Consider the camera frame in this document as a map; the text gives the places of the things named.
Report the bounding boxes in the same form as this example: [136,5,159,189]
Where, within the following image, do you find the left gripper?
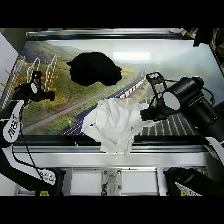
[32,89,57,104]

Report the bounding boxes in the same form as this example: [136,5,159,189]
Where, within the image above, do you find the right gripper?
[139,99,168,122]

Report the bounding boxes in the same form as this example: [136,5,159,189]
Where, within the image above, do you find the white garment with gold print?
[80,97,158,156]

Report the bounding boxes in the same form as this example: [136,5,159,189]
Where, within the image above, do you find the black garment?
[65,51,124,87]

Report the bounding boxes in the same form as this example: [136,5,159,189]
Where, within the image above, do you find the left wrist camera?
[30,70,45,92]

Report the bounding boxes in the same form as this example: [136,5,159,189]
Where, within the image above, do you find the black cable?
[11,109,47,182]

